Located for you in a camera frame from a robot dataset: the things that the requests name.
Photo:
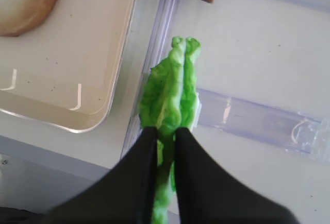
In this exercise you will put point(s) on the green lettuce leaf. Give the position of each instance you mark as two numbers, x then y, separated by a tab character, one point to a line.
160	108
189	100

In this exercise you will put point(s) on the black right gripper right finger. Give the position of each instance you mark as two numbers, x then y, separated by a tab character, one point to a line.
207	193

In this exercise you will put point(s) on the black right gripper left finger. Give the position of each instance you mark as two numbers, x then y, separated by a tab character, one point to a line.
124	195

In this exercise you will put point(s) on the round bread slice on tray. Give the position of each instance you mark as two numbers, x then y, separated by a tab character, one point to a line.
21	16

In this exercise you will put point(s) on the cream rectangular serving tray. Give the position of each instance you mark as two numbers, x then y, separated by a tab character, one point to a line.
64	72

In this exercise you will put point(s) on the right clear acrylic rack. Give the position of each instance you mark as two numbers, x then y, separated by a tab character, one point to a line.
263	71

